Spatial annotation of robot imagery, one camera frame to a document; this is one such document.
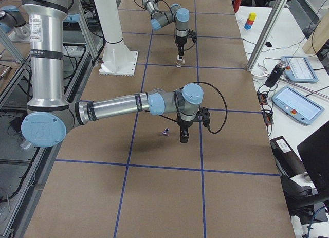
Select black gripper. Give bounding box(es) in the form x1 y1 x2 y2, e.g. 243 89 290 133
175 36 187 58
176 117 199 143

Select white PPR valve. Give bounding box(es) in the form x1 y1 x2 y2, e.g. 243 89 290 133
176 55 185 68

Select small metal pipe fitting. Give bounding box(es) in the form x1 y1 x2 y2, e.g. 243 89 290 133
161 128 169 136

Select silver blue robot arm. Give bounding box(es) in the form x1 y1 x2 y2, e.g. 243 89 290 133
140 0 196 65
21 0 207 148

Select stacked colour toy blocks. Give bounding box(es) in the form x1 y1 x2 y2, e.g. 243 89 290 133
244 12 257 30

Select orange circuit board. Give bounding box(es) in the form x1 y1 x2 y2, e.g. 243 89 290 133
257 91 274 127

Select small black square device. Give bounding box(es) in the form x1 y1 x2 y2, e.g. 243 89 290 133
265 41 272 47

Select black water bottle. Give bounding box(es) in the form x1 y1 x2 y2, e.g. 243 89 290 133
265 62 287 88

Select black box with label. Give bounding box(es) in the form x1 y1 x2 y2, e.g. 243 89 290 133
270 136 306 178

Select near blue teach pendant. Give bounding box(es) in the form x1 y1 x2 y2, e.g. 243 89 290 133
272 86 324 125

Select blue teach pendant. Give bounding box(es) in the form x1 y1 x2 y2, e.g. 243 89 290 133
272 86 324 125
281 56 319 83

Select far blue teach pendant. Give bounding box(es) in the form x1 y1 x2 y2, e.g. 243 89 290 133
281 56 319 83

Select black computer monitor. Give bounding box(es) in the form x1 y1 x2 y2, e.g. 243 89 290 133
297 122 328 191

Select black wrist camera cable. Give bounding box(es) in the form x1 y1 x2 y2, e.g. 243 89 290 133
197 80 228 134

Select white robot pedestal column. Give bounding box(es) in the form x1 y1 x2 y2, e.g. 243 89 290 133
94 0 138 76

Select aluminium frame post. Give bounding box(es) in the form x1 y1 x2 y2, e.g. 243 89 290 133
246 0 287 72

